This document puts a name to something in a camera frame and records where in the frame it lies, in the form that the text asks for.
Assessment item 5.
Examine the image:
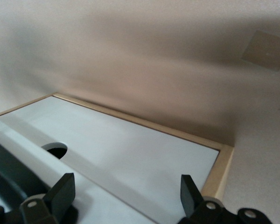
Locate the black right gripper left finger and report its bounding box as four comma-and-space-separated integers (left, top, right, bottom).
20, 172, 76, 224

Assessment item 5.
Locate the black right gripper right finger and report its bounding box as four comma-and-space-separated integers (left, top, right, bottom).
181, 174, 227, 224

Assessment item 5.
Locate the white-fronted wooden drawer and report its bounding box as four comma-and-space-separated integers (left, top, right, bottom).
0, 95, 220, 224

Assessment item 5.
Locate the light wooden drawer cabinet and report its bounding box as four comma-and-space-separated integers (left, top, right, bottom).
0, 92, 235, 204

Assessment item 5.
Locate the brown square tape patch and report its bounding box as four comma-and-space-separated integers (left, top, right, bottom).
242, 29, 280, 72

